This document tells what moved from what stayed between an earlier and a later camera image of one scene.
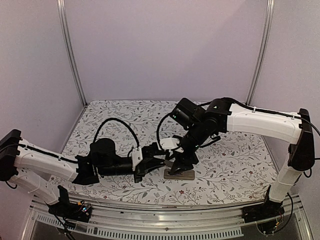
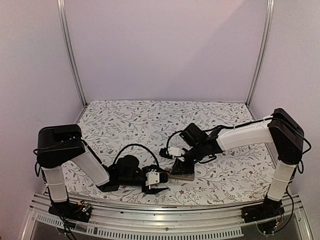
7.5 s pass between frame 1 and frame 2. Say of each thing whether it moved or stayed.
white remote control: stayed
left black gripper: moved
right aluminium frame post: stayed
